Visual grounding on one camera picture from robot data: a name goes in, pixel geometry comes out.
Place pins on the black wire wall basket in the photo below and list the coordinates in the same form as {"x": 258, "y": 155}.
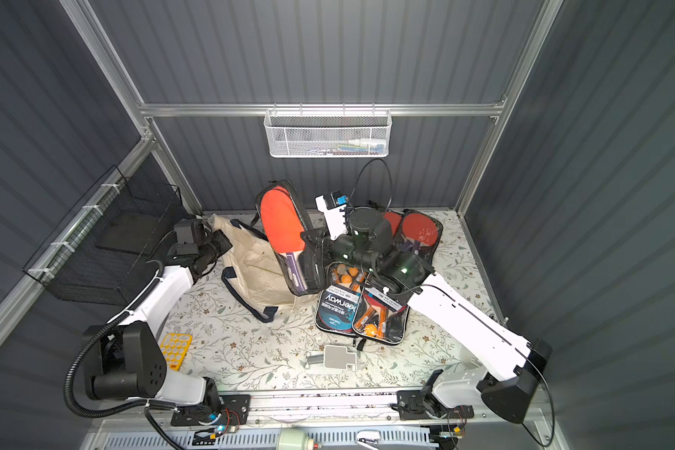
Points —
{"x": 108, "y": 251}

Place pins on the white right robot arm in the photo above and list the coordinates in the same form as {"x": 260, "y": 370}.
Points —
{"x": 508, "y": 369}

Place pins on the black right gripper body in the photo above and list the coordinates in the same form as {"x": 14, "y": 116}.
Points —
{"x": 320, "y": 242}

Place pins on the grey plastic bracket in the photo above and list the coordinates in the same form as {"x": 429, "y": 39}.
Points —
{"x": 333, "y": 358}

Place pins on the red ping pong paddle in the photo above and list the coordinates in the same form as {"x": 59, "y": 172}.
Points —
{"x": 395, "y": 220}

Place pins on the red paddle case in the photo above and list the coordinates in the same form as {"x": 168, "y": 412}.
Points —
{"x": 420, "y": 235}
{"x": 292, "y": 237}

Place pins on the Deerway ping pong set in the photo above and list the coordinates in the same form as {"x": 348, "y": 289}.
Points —
{"x": 338, "y": 303}

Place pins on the floral table mat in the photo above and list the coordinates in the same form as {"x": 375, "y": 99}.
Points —
{"x": 241, "y": 353}

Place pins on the beige canvas tote bag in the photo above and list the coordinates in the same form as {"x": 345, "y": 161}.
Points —
{"x": 251, "y": 271}

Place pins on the white wire mesh basket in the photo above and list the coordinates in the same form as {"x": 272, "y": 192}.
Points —
{"x": 327, "y": 136}

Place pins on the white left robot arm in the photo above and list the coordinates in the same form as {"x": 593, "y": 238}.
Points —
{"x": 122, "y": 360}

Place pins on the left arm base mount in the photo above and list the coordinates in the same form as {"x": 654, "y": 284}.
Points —
{"x": 231, "y": 410}

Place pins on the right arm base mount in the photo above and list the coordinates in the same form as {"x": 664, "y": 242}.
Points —
{"x": 414, "y": 405}

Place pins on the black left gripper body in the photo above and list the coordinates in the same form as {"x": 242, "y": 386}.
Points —
{"x": 217, "y": 245}

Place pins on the pale green round canister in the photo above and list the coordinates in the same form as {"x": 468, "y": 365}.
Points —
{"x": 296, "y": 439}

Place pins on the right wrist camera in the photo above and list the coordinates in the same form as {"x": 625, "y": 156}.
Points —
{"x": 333, "y": 206}

